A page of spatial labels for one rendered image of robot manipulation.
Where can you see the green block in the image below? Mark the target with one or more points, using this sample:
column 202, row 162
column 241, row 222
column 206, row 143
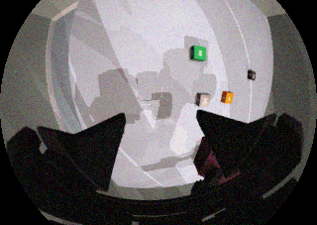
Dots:
column 198, row 53

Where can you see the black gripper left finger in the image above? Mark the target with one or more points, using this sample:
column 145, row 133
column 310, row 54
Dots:
column 92, row 151

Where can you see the orange block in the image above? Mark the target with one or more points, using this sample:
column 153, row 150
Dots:
column 227, row 97

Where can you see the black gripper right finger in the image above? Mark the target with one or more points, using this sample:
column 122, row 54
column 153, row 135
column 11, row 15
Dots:
column 230, row 139

